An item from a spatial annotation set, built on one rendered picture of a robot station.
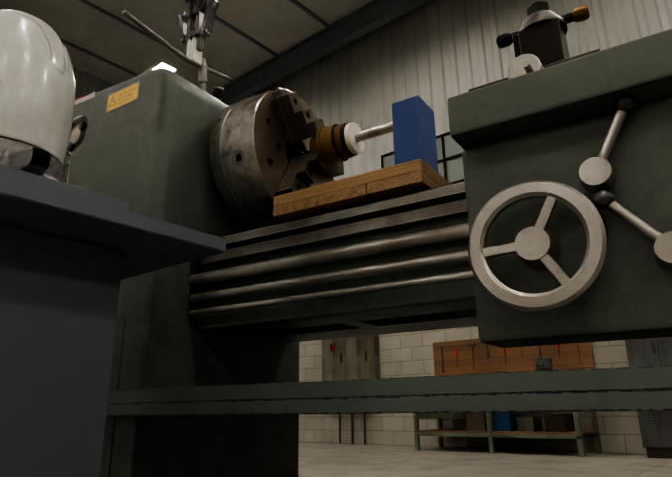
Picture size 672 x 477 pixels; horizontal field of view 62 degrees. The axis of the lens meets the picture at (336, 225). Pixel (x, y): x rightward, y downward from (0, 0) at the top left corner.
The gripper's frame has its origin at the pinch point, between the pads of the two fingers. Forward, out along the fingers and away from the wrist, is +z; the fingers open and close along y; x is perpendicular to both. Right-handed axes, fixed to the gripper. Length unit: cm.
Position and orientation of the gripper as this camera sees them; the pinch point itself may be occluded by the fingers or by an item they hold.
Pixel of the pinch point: (194, 52)
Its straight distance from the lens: 150.8
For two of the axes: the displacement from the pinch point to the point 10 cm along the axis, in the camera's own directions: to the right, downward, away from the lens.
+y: 8.4, -1.8, -5.1
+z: 0.1, 9.5, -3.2
